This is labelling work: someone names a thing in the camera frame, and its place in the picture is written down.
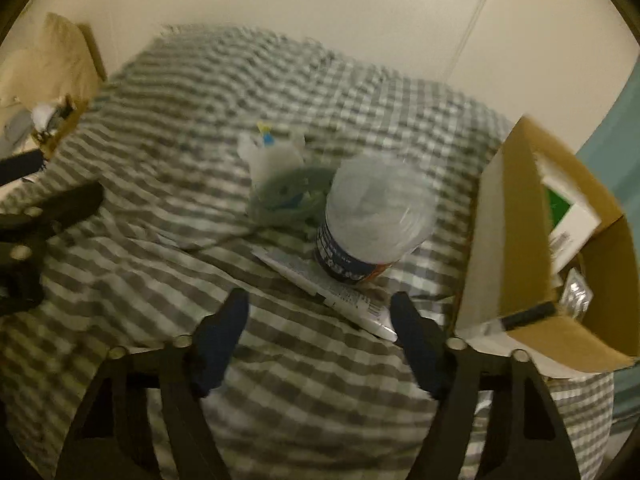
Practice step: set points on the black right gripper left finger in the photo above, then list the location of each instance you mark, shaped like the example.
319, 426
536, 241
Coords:
111, 435

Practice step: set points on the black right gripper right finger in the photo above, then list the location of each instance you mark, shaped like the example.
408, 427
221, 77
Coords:
525, 437

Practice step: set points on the white toothpaste tube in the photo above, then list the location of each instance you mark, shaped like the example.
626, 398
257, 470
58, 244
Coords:
348, 302

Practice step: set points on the white plush rabbit toy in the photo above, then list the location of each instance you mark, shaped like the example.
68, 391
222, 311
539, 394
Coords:
270, 153

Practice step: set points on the small brown cardboard box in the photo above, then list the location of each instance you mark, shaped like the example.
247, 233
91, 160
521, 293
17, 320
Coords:
53, 121

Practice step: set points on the silver foil packet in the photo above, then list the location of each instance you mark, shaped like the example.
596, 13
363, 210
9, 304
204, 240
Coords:
576, 295

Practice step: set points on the grey white checked duvet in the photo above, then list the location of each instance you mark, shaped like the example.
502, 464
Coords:
307, 395

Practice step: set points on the white green carton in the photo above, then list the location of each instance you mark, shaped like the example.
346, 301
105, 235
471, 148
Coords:
573, 220

